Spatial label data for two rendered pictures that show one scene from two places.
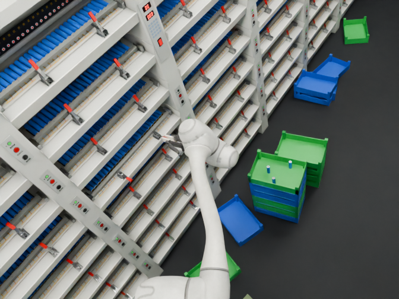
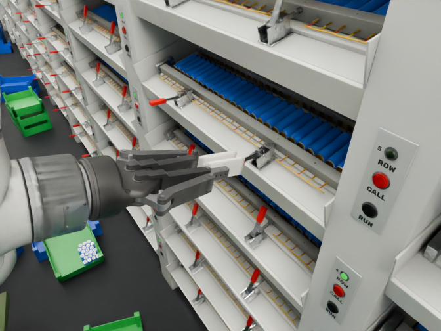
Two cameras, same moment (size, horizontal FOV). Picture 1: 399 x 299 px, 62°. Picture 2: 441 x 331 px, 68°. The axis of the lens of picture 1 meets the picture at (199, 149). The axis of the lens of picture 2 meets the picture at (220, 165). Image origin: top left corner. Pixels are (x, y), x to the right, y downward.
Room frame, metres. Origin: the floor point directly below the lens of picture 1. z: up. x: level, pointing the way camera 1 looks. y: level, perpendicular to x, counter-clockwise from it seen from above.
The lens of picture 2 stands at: (1.09, -0.28, 1.27)
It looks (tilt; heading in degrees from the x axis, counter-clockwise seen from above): 37 degrees down; 92
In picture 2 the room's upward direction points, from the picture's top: straight up
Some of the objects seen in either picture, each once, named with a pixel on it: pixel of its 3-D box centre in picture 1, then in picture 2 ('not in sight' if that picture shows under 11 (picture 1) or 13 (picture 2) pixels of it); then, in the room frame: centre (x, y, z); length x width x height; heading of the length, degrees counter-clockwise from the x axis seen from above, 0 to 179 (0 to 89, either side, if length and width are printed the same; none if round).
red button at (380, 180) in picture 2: not in sight; (381, 180); (1.26, -0.01, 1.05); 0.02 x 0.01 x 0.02; 127
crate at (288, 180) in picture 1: (277, 171); not in sight; (1.01, -0.39, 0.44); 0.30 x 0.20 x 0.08; 49
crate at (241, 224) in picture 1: (238, 219); not in sight; (1.00, -0.08, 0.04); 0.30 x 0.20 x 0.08; 15
